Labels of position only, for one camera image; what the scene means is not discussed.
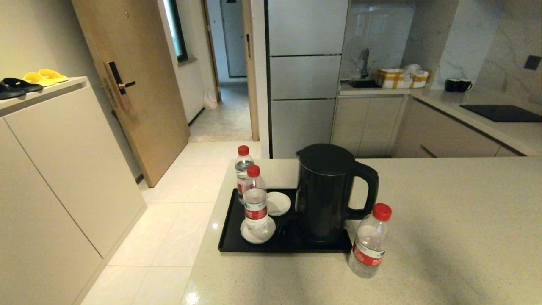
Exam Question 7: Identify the clear water bottle red cap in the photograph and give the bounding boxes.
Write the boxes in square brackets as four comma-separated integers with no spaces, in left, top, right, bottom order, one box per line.
[243,164,269,232]
[235,145,256,205]
[348,203,393,279]

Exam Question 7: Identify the black electric kettle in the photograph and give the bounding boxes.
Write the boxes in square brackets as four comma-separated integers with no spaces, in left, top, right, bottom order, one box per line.
[295,143,379,245]

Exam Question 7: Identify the narrow wooden door leaf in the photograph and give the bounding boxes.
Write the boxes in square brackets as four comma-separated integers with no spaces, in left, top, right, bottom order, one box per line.
[242,0,260,141]

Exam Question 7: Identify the silver refrigerator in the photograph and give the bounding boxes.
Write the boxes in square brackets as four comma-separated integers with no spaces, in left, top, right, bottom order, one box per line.
[266,0,350,159]

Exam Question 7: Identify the black rectangular serving tray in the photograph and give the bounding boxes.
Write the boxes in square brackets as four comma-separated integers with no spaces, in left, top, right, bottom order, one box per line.
[218,188,353,254]

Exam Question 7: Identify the beige kitchen base cabinets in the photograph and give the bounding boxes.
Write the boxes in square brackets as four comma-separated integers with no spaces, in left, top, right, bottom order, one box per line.
[331,95,525,158]

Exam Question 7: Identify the dark kitchen sink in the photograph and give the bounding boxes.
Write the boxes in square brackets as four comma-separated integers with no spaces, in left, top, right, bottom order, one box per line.
[347,79,382,89]

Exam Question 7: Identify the white hallway door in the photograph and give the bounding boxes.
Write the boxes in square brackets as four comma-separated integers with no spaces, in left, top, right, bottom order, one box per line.
[220,0,247,78]

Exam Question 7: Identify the chrome kitchen faucet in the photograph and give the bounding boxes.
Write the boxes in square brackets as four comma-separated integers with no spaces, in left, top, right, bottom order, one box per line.
[360,48,371,79]

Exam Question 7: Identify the yellow striped white box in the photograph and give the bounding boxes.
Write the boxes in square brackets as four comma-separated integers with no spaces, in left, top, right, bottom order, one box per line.
[376,68,429,89]

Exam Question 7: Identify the light wooden entrance door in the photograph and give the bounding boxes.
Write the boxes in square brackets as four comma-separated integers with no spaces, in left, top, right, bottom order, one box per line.
[71,0,190,188]

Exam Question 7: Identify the dark framed window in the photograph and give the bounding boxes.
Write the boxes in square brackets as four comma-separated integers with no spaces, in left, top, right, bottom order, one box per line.
[163,0,189,63]

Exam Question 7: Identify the black electronic door lock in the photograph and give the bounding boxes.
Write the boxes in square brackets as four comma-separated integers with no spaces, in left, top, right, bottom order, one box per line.
[104,61,137,111]

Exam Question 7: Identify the yellow slipper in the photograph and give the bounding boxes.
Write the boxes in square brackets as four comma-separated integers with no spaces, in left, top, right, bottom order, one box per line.
[23,72,56,87]
[38,69,69,83]

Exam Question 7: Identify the black induction cooktop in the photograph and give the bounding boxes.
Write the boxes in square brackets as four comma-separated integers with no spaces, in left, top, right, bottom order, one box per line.
[460,104,542,123]

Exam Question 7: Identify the black slipper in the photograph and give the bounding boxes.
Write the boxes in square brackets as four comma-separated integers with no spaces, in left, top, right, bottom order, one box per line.
[0,83,27,100]
[2,78,44,93]

